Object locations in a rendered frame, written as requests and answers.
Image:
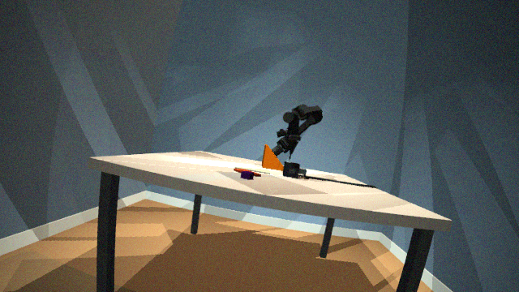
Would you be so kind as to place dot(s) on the small purple cube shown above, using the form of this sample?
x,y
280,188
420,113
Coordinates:
x,y
247,175

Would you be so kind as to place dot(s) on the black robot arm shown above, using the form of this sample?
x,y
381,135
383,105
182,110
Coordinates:
x,y
312,114

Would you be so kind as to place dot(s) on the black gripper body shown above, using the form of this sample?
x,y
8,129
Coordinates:
x,y
294,136

